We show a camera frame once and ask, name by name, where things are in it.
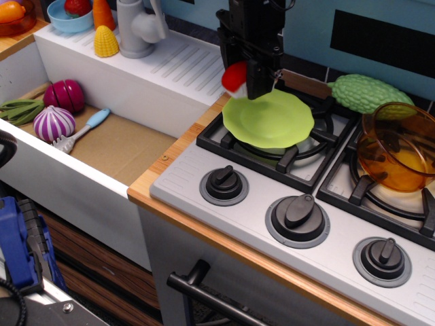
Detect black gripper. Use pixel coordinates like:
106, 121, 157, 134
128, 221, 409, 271
215, 1, 285, 100

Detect red and white toy sushi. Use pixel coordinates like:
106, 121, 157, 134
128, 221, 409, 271
222, 61, 247, 98

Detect light green plate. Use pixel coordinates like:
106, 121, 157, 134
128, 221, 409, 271
222, 90, 315, 149

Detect grey toy faucet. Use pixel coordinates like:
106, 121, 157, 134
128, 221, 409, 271
116, 0, 169, 58

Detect left black stove grate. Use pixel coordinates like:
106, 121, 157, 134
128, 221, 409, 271
196, 86, 359, 193

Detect black stove grate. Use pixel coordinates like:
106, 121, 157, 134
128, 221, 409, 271
317, 125, 434, 251
196, 86, 359, 193

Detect green toy bitter gourd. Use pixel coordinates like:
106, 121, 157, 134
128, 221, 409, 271
327, 74, 414, 114

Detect left black stove knob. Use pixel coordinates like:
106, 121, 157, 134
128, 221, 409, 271
199, 165, 249, 206

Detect black stove knob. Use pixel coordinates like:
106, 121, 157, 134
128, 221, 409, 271
353, 237, 412, 289
199, 165, 249, 206
265, 194, 330, 249

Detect yellow toy corn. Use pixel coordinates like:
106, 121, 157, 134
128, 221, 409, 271
94, 25, 120, 58

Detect light blue toy microwave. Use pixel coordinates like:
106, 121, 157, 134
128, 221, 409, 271
283, 1, 434, 99

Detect orange toy carrot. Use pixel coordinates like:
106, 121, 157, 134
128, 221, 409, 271
92, 0, 116, 31

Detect middle black stove knob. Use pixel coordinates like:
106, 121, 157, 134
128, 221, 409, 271
265, 194, 330, 249

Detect orange transparent pot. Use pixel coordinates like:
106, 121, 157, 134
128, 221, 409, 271
357, 102, 434, 192

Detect red toy strawberry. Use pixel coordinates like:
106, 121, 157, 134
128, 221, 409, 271
64, 0, 92, 18

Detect magenta toy beet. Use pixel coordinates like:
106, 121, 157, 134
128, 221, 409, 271
43, 79, 85, 113

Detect light blue bowl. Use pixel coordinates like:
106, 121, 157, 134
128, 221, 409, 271
47, 0, 94, 33

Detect purple striped toy onion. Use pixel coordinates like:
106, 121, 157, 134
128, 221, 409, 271
33, 105, 75, 143

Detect orange transparent bowl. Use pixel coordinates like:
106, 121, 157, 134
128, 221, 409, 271
1, 1, 37, 37

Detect green toy leaves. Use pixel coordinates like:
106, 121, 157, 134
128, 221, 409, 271
1, 99, 45, 126

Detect orange toy fruit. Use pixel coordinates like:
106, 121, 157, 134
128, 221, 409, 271
0, 1, 26, 24

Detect right black stove knob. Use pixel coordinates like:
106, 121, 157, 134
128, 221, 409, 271
353, 237, 412, 289

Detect right black stove grate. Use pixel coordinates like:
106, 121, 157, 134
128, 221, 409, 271
317, 125, 434, 251

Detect silver stove top panel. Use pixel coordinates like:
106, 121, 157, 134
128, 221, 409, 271
149, 111, 435, 326

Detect blue clamp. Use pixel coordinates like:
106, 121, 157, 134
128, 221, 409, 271
1, 196, 67, 295

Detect blue handled pasta spoon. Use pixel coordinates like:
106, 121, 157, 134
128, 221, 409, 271
52, 109, 111, 154

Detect black oven door handle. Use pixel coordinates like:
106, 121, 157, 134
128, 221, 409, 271
167, 259, 268, 325

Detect black cable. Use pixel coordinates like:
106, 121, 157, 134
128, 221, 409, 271
0, 129, 18, 170

